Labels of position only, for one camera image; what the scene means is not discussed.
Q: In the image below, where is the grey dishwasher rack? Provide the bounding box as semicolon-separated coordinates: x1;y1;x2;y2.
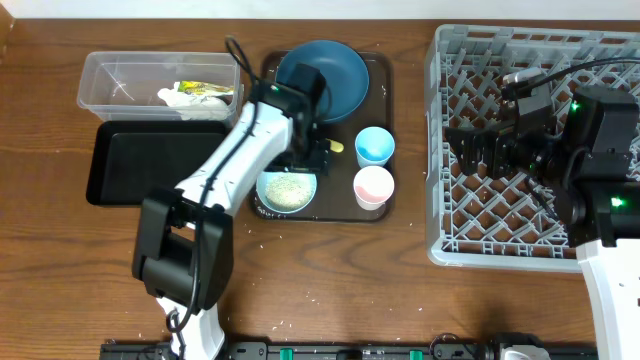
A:
424;24;639;273

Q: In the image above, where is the yellow plastic spoon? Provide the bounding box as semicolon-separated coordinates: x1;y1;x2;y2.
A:
329;139;344;153

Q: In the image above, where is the wrapper trash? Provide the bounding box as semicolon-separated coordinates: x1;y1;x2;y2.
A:
157;81;235;121

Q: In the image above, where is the black waste tray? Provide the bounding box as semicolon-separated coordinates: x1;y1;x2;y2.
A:
86;120;228;206

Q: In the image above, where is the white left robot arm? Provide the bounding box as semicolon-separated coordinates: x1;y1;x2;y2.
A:
132;37;329;359

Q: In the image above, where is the pink cup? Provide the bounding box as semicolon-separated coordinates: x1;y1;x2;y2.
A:
353;166;395;211

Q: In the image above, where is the white rice pile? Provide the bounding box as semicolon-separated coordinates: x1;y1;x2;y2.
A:
265;173;315;212

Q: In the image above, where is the clear plastic bin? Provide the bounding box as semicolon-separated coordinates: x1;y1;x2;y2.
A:
77;51;244;127

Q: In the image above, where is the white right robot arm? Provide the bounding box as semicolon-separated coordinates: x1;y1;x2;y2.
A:
444;86;639;359

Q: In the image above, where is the dark blue plate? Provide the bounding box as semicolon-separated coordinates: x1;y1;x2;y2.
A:
275;40;369;124

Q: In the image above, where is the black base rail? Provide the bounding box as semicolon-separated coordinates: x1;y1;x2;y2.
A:
98;332;599;360

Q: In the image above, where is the brown serving tray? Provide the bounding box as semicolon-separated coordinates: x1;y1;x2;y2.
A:
247;52;394;223

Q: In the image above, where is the light blue bowl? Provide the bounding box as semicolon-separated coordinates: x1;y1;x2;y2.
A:
255;172;317;214

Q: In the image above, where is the light blue cup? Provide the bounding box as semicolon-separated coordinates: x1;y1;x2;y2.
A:
354;126;395;168

